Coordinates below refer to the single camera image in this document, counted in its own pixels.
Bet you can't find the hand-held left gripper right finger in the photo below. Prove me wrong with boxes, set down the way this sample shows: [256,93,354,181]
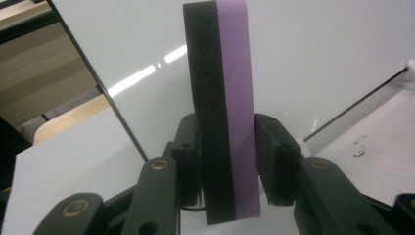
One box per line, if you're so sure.
[254,113,303,207]

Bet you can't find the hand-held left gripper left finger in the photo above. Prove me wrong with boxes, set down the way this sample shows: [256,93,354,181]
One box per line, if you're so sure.
[171,112,203,208]

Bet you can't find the white whiteboard with black rim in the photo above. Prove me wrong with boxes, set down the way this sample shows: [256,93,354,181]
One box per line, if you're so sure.
[45,0,415,164]

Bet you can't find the light wooden board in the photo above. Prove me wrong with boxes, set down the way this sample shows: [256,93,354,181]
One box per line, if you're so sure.
[32,93,112,147]

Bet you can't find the purple and black whiteboard eraser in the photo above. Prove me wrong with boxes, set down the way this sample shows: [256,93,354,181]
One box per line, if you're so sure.
[182,0,262,226]

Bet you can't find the black horizontal rail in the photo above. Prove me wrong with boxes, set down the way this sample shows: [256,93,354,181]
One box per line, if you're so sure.
[0,11,61,46]

